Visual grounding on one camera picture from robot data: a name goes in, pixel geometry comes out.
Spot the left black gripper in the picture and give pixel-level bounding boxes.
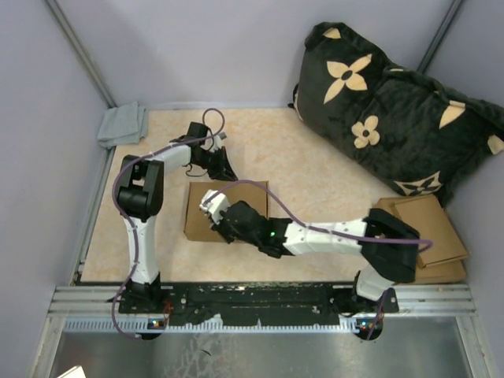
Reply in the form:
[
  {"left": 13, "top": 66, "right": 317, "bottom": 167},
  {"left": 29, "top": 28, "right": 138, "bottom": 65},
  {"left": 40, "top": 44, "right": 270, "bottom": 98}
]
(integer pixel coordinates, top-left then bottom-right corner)
[{"left": 193, "top": 146, "right": 238, "bottom": 183}]

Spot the brown cardboard box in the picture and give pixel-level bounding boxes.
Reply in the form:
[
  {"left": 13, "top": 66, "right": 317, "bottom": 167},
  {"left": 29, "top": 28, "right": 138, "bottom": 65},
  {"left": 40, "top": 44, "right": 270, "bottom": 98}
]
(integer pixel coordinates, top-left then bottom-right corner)
[{"left": 183, "top": 181, "right": 269, "bottom": 243}]

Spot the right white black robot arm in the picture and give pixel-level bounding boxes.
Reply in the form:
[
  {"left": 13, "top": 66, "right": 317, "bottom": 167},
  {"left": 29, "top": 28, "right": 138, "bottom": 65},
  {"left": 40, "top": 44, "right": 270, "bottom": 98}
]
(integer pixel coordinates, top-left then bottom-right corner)
[{"left": 199, "top": 195, "right": 420, "bottom": 312}]

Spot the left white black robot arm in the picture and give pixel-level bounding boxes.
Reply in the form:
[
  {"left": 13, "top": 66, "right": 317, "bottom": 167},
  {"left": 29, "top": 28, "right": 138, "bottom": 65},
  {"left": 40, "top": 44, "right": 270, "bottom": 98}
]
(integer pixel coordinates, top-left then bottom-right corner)
[{"left": 113, "top": 122, "right": 238, "bottom": 313}]

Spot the upper folded cardboard box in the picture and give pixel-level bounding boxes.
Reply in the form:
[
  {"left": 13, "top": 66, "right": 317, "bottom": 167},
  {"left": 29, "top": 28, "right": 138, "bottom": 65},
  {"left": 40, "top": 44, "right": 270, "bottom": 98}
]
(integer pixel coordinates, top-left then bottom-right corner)
[{"left": 391, "top": 195, "right": 469, "bottom": 268}]

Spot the folded cardboard box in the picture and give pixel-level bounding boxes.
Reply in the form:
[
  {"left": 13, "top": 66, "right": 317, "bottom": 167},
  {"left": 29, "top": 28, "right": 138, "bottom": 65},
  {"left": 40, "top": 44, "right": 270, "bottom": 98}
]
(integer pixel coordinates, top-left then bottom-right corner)
[
  {"left": 375, "top": 198, "right": 466, "bottom": 284},
  {"left": 391, "top": 195, "right": 469, "bottom": 268}
]

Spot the lower folded cardboard box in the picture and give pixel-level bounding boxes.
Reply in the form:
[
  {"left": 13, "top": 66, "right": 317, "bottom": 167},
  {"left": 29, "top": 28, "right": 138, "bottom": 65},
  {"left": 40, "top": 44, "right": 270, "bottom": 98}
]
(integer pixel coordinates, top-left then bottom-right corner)
[{"left": 375, "top": 198, "right": 466, "bottom": 284}]

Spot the grey folded cloth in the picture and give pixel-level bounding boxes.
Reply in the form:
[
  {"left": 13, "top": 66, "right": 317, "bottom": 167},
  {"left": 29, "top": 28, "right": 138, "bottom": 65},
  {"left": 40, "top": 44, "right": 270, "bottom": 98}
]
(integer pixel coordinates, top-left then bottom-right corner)
[{"left": 97, "top": 102, "right": 148, "bottom": 149}]

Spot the black floral plush pillow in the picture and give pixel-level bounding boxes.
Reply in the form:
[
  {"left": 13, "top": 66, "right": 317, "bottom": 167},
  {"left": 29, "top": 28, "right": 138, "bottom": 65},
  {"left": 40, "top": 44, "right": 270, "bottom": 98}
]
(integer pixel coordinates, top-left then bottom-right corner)
[{"left": 292, "top": 22, "right": 503, "bottom": 203}]

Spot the white paper corner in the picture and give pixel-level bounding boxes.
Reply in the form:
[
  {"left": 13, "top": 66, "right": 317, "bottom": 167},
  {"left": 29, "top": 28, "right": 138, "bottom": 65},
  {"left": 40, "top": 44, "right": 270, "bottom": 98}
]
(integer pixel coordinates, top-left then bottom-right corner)
[{"left": 50, "top": 365, "right": 86, "bottom": 378}]

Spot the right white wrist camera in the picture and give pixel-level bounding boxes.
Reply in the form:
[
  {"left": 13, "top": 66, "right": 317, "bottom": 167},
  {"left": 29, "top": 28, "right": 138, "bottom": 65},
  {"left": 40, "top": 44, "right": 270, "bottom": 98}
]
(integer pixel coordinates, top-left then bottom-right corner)
[{"left": 199, "top": 190, "right": 230, "bottom": 224}]

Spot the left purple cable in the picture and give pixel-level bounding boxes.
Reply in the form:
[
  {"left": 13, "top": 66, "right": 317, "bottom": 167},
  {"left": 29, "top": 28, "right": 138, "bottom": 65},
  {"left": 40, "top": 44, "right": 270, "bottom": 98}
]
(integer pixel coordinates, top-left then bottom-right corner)
[{"left": 111, "top": 108, "right": 226, "bottom": 340}]

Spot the purple cable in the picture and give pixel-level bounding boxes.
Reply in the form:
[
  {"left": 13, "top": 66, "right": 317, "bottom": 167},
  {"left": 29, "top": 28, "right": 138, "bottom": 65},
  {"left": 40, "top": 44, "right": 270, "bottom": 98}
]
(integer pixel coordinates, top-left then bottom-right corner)
[
  {"left": 200, "top": 179, "right": 434, "bottom": 342},
  {"left": 111, "top": 108, "right": 226, "bottom": 340}
]

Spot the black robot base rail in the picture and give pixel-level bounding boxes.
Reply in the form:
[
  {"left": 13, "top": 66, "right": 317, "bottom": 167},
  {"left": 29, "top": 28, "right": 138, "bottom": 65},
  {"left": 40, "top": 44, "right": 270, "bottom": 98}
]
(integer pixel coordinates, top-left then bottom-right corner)
[{"left": 117, "top": 282, "right": 399, "bottom": 330}]

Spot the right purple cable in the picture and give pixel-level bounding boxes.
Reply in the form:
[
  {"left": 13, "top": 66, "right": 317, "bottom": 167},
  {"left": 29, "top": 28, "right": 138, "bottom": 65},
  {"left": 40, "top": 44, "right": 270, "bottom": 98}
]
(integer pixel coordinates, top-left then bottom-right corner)
[{"left": 200, "top": 179, "right": 434, "bottom": 342}]

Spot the grey slotted cable duct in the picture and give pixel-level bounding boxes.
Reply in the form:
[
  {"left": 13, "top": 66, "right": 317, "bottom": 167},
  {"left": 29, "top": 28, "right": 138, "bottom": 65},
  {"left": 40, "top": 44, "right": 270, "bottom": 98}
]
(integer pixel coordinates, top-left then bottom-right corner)
[{"left": 63, "top": 316, "right": 372, "bottom": 335}]

